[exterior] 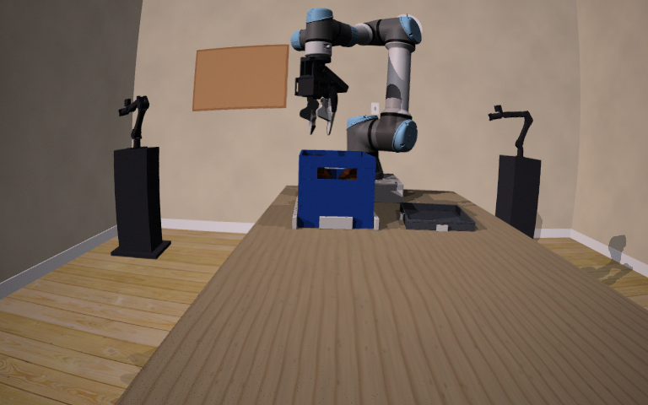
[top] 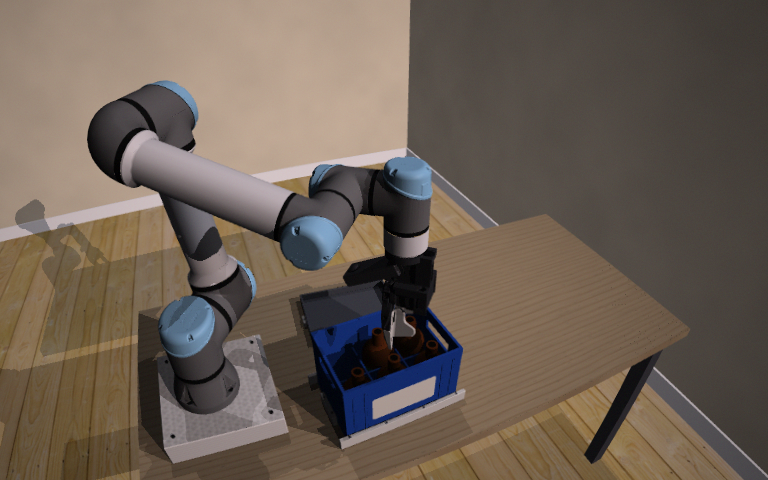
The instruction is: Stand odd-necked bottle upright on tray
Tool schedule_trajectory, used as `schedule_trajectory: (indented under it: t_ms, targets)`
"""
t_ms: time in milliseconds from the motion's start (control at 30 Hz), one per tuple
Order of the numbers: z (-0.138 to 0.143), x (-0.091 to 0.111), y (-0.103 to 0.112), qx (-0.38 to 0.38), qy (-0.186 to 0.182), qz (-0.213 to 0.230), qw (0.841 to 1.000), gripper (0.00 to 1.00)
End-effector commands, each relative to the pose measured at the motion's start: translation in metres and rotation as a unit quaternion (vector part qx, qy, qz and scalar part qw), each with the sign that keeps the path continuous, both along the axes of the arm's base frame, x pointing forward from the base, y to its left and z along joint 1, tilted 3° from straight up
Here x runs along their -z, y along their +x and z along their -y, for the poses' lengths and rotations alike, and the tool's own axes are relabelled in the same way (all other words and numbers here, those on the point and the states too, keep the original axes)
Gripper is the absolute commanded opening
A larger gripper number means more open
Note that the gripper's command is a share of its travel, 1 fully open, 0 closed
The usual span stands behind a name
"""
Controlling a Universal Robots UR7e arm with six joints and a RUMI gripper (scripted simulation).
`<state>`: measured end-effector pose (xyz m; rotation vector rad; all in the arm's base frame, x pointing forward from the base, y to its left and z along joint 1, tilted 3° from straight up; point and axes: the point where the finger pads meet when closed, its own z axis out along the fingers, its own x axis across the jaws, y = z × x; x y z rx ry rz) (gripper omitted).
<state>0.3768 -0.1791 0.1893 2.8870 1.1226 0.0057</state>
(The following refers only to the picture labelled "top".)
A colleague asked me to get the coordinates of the blue plastic crate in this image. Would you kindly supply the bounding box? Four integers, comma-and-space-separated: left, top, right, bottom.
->
315, 307, 463, 436

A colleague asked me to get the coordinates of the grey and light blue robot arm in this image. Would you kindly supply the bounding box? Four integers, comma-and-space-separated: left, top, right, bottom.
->
87, 80, 432, 414

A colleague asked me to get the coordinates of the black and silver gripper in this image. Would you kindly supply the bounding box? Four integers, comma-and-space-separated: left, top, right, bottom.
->
381, 247, 437, 350

